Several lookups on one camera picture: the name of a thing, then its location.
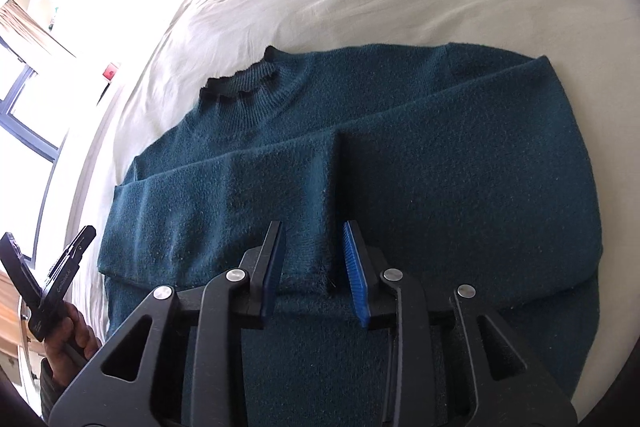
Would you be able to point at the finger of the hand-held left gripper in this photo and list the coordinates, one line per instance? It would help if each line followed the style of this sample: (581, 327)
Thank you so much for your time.
(16, 264)
(74, 252)

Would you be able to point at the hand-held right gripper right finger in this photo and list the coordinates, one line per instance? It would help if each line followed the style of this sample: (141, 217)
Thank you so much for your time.
(356, 274)

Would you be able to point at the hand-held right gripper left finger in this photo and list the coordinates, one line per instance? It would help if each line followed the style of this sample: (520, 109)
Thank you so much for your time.
(272, 279)

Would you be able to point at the dark teal knit sweater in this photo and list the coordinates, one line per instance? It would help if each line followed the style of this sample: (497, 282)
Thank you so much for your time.
(440, 167)

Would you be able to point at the person's left forearm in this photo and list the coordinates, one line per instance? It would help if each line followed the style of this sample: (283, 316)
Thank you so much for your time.
(50, 394)

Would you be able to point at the person's left hand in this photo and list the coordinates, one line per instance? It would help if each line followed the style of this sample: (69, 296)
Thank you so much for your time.
(62, 352)

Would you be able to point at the beige curtain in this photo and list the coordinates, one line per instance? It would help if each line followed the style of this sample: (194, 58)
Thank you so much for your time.
(25, 27)

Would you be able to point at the dark window frame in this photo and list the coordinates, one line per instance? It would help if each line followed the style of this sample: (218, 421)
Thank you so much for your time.
(30, 122)

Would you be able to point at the red wall sign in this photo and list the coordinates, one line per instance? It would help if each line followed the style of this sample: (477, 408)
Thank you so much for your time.
(111, 71)

